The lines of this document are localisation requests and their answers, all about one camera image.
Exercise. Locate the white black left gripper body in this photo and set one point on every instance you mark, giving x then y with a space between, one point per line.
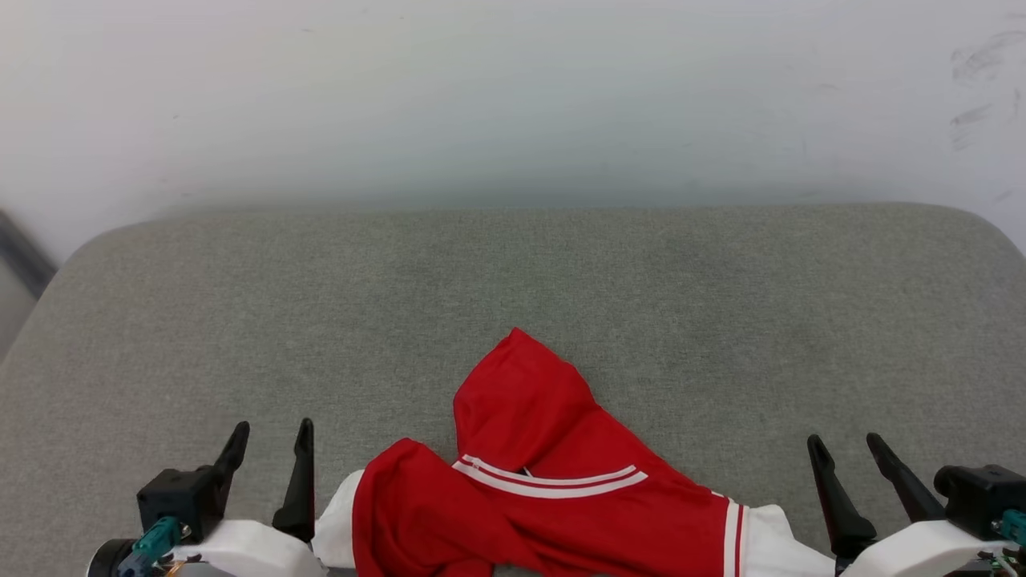
248 553

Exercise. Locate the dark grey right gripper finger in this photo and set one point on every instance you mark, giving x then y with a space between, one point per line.
910 489
838 505

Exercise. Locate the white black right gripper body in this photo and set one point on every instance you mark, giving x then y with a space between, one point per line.
906 553

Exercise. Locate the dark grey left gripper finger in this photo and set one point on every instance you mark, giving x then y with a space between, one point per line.
301 489
234 457

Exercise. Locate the red and white shirt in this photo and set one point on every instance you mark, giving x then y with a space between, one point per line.
545 513

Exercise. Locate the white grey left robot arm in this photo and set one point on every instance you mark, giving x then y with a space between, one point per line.
104 561

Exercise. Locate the grey fabric sofa cushion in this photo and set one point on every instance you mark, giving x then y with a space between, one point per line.
513 280

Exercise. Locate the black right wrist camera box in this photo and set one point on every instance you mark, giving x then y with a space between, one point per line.
978 497

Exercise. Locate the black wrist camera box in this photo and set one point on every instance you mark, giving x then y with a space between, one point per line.
176 497
978 497

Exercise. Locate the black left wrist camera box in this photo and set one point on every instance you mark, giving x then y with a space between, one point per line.
176 497

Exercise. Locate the dark grey wall strip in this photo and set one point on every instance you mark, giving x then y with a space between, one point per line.
24 256

